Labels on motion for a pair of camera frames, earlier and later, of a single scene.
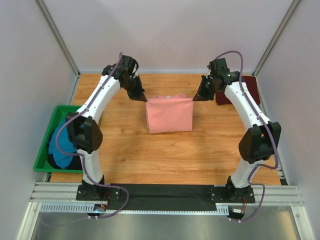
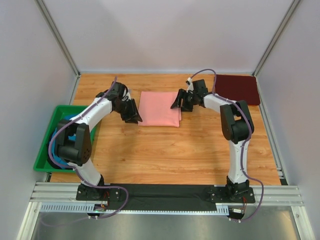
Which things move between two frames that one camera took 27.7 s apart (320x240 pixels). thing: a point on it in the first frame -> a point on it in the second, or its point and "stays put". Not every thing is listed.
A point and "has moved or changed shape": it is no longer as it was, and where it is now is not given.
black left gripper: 136,91 -> 128,108
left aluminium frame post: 60,36 stays put
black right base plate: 230,195 stays put
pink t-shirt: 169,114 has moved or changed shape
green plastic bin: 42,164 stays put
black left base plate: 93,192 stays put
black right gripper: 203,90 -> 185,99
